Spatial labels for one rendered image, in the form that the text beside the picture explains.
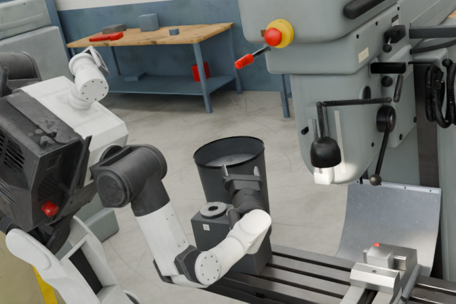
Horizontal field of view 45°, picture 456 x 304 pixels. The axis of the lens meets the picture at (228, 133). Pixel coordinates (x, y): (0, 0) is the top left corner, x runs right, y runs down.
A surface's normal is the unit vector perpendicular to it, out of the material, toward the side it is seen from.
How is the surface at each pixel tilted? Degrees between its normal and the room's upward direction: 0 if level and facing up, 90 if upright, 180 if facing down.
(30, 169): 84
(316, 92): 90
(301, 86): 90
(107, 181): 88
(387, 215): 63
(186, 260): 75
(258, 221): 31
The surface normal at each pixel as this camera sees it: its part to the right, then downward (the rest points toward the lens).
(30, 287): 0.81, 0.07
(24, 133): 0.37, -0.77
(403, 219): -0.57, -0.08
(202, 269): 0.73, -0.17
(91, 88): 0.43, 0.64
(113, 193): -0.51, 0.37
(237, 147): -0.26, 0.33
